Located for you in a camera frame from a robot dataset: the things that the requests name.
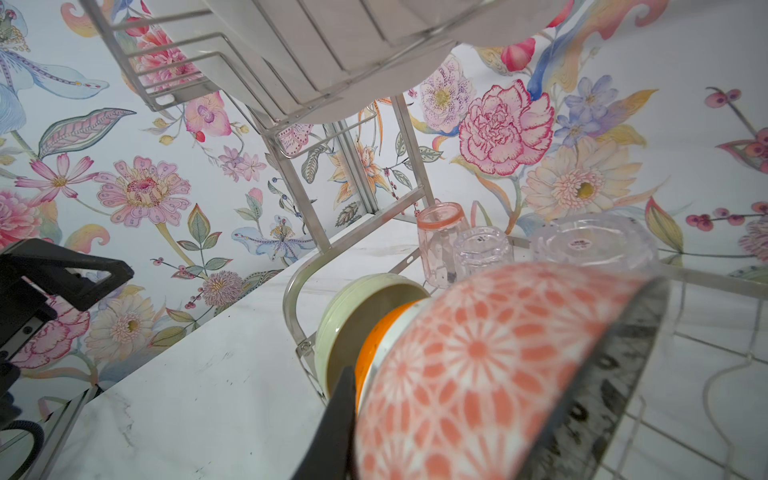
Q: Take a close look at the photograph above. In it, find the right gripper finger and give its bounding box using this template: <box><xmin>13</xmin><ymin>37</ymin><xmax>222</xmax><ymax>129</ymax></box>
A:
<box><xmin>291</xmin><ymin>367</ymin><xmax>357</xmax><ymax>480</ymax></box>

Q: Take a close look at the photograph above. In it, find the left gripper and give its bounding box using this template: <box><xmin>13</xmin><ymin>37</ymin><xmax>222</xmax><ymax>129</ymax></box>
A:
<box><xmin>1</xmin><ymin>238</ymin><xmax>134</xmax><ymax>429</ymax></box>

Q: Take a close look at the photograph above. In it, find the orange bowl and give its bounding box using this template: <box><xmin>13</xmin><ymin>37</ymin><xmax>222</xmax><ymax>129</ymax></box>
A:
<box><xmin>355</xmin><ymin>298</ymin><xmax>431</xmax><ymax>412</ymax></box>

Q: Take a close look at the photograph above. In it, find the pale green bowl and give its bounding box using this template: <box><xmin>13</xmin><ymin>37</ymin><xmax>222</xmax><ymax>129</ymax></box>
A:
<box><xmin>314</xmin><ymin>273</ymin><xmax>429</xmax><ymax>398</ymax></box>

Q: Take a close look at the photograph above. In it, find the red patterned bowl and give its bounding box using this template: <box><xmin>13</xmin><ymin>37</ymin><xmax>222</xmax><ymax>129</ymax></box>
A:
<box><xmin>353</xmin><ymin>262</ymin><xmax>670</xmax><ymax>479</ymax></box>

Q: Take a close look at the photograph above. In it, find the chrome two-tier dish rack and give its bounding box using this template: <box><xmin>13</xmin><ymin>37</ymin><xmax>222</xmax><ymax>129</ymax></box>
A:
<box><xmin>77</xmin><ymin>0</ymin><xmax>768</xmax><ymax>480</ymax></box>

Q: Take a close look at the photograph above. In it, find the clear glass cup small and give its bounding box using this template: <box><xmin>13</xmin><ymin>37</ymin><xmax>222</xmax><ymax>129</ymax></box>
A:
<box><xmin>453</xmin><ymin>226</ymin><xmax>514</xmax><ymax>281</ymax></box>

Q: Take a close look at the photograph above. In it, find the pink glass cup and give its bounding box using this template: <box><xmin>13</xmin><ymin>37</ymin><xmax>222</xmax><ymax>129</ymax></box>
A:
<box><xmin>416</xmin><ymin>202</ymin><xmax>469</xmax><ymax>288</ymax></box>

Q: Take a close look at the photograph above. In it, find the white plate left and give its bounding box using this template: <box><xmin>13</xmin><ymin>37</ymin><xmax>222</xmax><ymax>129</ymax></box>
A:
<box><xmin>146</xmin><ymin>0</ymin><xmax>313</xmax><ymax>127</ymax></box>

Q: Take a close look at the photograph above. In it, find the patterned plate middle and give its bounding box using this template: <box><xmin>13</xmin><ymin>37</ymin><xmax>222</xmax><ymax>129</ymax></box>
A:
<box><xmin>207</xmin><ymin>1</ymin><xmax>454</xmax><ymax>123</ymax></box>

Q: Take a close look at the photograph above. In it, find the clear glass cup large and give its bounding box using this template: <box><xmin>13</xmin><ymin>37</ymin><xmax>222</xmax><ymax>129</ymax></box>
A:
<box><xmin>529</xmin><ymin>213</ymin><xmax>658</xmax><ymax>272</ymax></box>

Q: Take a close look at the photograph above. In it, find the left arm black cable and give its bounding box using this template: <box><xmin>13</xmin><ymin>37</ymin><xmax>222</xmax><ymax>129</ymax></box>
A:
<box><xmin>0</xmin><ymin>419</ymin><xmax>46</xmax><ymax>480</ymax></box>

